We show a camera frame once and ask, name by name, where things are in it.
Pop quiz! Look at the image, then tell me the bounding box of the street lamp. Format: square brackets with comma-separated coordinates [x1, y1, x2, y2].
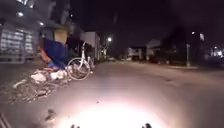
[106, 36, 114, 44]

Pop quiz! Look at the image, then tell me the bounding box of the blue tarpaulin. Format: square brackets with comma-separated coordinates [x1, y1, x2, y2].
[42, 39, 70, 71]

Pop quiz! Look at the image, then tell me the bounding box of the pole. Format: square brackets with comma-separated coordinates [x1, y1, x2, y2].
[185, 43, 191, 68]

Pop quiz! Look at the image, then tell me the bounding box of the grey asphalt road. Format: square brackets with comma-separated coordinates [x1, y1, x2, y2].
[0, 61, 224, 128]

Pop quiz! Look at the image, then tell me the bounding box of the pale building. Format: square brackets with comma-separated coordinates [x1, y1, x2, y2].
[126, 46, 148, 62]

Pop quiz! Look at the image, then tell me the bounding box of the white building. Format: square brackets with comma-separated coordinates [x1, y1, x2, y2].
[79, 31, 102, 62]

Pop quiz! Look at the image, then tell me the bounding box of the pile of rubble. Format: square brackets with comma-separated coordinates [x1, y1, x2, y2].
[12, 64, 73, 102]

